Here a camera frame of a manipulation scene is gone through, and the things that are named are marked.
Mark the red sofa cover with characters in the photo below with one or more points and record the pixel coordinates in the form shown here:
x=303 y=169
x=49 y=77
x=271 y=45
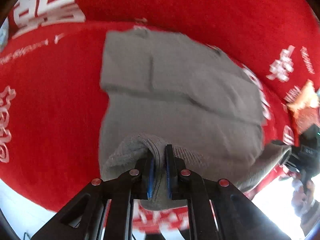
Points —
x=52 y=104

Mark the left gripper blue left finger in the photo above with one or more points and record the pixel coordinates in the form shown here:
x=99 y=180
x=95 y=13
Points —
x=136 y=182

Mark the grey knit sweater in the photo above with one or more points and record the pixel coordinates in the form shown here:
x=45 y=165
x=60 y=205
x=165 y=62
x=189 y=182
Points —
x=164 y=88

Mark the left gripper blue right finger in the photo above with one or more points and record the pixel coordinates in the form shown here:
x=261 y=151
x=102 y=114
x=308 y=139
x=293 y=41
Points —
x=184 y=184

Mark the white green floral cloth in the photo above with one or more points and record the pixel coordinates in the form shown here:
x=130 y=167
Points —
x=4 y=34

